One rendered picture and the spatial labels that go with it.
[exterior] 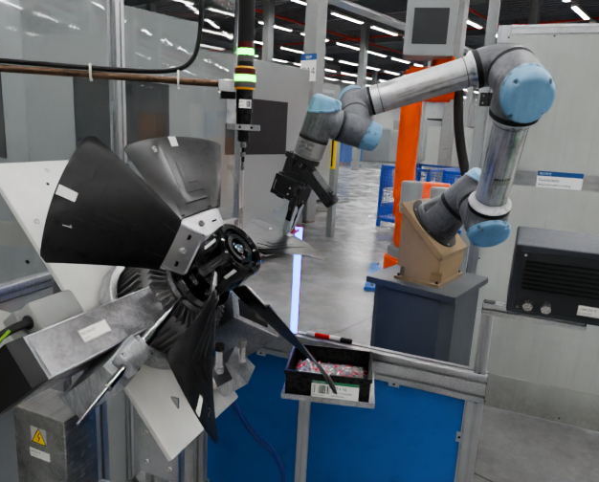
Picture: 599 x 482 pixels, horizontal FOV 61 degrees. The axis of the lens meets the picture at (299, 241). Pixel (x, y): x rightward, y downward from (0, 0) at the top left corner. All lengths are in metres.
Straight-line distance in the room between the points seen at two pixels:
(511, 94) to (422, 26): 3.75
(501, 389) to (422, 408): 1.57
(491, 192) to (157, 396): 0.97
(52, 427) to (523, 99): 1.25
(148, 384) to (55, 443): 0.26
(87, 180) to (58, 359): 0.29
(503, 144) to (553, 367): 1.84
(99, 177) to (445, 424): 1.11
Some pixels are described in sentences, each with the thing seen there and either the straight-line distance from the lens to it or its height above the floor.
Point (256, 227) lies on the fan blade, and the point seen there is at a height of 1.20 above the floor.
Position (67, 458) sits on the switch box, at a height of 0.75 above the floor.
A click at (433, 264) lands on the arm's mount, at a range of 1.63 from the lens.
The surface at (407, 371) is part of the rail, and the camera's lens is 1.47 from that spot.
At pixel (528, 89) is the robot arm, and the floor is 1.57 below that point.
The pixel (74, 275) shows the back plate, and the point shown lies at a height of 1.15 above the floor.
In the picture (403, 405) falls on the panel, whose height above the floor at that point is 0.71.
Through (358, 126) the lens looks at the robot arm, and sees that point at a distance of 1.26.
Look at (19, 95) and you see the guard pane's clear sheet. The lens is 1.61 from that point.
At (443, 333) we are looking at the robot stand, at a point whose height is 0.87.
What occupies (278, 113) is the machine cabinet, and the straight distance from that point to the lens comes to 5.52.
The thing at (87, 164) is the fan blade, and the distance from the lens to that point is 0.91.
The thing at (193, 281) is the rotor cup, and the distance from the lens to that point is 1.04.
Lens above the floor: 1.47
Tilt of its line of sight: 13 degrees down
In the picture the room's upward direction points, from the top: 3 degrees clockwise
